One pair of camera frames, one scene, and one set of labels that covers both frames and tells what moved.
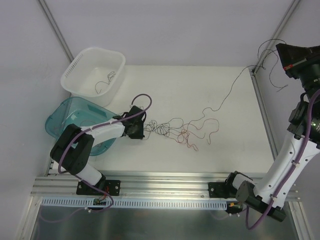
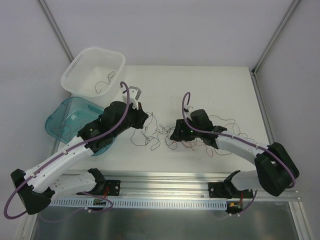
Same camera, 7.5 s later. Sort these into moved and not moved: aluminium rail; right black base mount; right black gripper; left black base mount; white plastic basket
Moved: right black gripper
Not moved: left black base mount; white plastic basket; aluminium rail; right black base mount
